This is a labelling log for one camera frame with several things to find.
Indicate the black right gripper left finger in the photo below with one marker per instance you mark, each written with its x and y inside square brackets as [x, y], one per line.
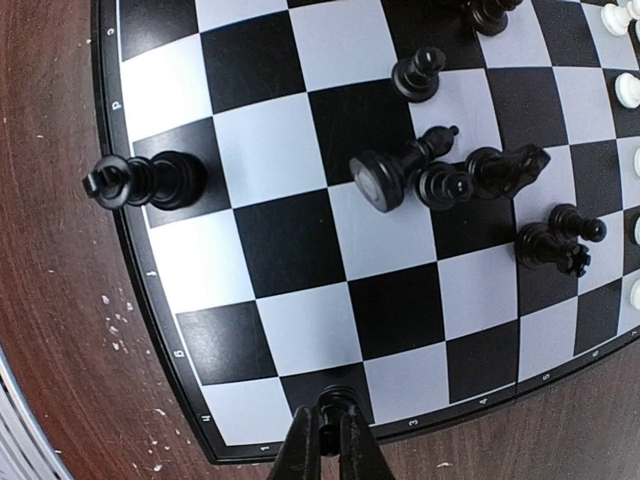
[299, 456]

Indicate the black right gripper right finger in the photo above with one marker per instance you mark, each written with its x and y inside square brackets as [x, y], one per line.
[360, 454]

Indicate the black rook piece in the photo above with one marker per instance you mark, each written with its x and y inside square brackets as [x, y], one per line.
[333, 403]

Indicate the black king piece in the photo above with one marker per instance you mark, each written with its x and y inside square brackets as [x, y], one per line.
[170, 180]

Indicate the pile of black chess pieces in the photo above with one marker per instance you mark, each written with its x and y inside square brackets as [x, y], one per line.
[483, 150]

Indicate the black and white chessboard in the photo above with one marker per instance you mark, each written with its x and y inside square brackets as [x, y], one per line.
[282, 280]

